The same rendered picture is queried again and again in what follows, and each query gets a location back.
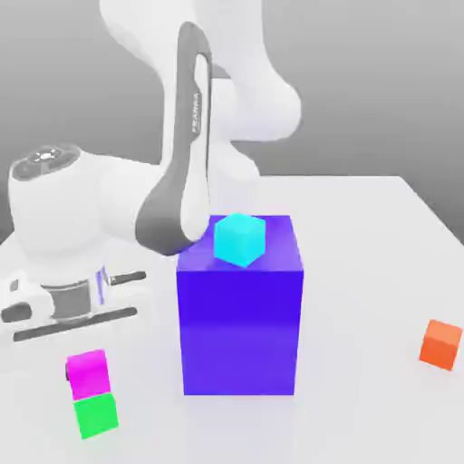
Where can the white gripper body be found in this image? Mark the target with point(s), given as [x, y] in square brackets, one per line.
[76, 324]

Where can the small magenta cube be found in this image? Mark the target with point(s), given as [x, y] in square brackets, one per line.
[88, 375]

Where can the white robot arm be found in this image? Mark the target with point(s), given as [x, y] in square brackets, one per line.
[72, 203]

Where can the small green cube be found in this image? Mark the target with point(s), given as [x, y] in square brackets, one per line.
[96, 417]

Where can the small cyan cube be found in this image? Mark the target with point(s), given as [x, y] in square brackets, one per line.
[239, 239]

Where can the small orange cube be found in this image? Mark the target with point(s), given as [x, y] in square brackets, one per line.
[440, 346]

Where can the large blue box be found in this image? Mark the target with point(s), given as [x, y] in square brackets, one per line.
[239, 326]

